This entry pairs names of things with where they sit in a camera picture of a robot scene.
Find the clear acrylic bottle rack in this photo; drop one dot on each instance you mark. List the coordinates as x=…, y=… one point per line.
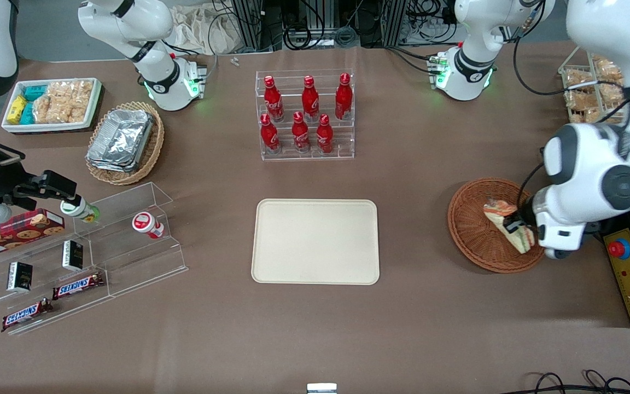
x=342, y=148

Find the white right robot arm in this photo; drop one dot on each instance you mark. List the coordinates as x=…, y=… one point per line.
x=151, y=22

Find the red cola bottle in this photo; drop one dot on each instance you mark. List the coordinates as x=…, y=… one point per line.
x=343, y=98
x=324, y=137
x=300, y=134
x=309, y=101
x=269, y=137
x=273, y=101

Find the small black carton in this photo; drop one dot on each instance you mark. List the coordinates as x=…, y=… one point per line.
x=73, y=255
x=19, y=276

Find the red plaid cookie box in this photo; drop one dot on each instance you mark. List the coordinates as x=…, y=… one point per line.
x=19, y=230

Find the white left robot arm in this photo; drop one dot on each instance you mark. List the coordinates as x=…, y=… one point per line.
x=599, y=158

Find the stacked aluminium foil trays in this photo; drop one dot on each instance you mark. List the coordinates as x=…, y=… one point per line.
x=121, y=139

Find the brown round wicker basket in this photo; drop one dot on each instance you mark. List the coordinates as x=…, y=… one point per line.
x=471, y=241

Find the clear bag of pastries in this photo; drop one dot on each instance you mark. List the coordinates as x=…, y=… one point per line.
x=609, y=94
x=578, y=79
x=606, y=67

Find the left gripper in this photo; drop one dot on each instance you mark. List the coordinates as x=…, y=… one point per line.
x=525, y=210

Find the tan oval wicker basket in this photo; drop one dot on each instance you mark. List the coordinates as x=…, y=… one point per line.
x=153, y=148

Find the small red-capped white bottle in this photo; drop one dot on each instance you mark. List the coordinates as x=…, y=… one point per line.
x=145, y=223

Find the teal snack box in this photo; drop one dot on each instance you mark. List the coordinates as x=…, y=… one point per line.
x=28, y=114
x=35, y=92

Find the yellow snack box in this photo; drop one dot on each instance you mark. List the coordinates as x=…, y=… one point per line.
x=16, y=108

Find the clear acrylic stepped shelf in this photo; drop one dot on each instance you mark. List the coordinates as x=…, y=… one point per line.
x=41, y=312
x=140, y=257

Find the small green-capped white bottle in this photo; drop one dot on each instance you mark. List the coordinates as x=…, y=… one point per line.
x=77, y=209

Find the beige plastic tray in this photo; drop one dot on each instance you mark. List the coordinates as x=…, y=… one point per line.
x=315, y=241

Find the white rectangular plastic bin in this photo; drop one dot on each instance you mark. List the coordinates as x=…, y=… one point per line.
x=47, y=127

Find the triangle sandwich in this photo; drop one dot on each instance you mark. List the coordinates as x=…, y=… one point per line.
x=498, y=210

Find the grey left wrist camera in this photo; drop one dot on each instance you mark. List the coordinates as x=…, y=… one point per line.
x=558, y=254

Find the crumpled beige cloth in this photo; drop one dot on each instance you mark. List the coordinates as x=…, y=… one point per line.
x=200, y=27

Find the red emergency stop button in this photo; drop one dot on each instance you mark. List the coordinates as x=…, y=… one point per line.
x=619, y=249

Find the Snickers chocolate bar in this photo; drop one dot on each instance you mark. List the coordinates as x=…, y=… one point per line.
x=25, y=314
x=77, y=285

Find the clear bag of crackers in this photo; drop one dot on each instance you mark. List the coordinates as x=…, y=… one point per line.
x=66, y=101

